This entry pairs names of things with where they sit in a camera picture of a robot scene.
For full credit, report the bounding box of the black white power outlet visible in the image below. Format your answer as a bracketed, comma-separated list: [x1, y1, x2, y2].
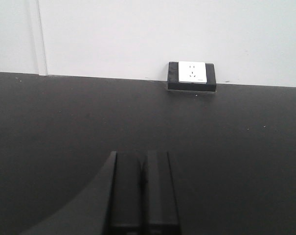
[167, 61, 217, 92]

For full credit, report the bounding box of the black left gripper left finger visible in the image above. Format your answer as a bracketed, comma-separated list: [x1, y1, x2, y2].
[104, 151, 141, 235]

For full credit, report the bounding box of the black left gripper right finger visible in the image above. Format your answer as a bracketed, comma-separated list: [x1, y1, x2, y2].
[143, 150, 181, 235]

